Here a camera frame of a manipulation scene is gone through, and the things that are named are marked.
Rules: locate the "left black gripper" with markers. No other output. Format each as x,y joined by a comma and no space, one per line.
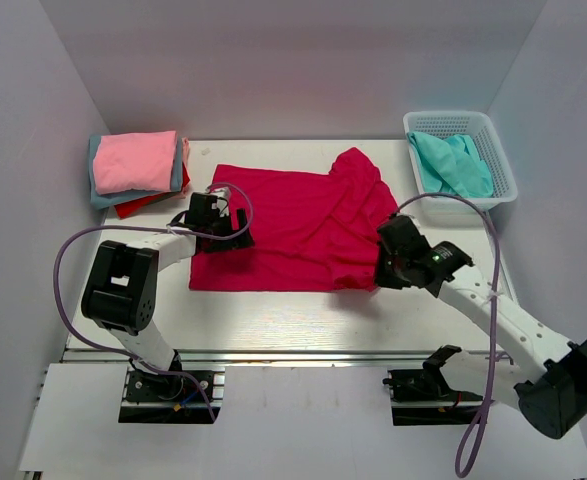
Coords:
238,241

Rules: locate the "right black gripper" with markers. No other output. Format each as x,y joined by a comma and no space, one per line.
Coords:
382,277

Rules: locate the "crimson red t shirt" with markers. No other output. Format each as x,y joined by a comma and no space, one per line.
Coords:
312,232

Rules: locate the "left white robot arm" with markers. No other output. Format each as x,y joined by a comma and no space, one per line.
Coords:
121,291

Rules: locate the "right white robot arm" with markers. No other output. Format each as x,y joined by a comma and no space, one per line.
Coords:
546,378

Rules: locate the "teal crumpled t shirt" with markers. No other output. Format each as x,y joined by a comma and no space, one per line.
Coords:
451,165

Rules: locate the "peach folded t shirt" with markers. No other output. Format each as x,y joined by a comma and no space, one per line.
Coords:
185,146

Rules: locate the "white plastic basket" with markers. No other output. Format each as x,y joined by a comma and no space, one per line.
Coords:
479,127

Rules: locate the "grey-blue folded t shirt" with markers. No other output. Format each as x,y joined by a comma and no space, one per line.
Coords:
104,201

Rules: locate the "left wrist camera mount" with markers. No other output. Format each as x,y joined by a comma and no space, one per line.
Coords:
222,196

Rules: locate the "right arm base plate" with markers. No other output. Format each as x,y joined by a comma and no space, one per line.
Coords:
421,397

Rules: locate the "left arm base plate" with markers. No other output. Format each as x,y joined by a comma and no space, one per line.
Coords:
149,398

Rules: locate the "aluminium table edge rail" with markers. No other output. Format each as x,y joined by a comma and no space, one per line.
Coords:
263,357

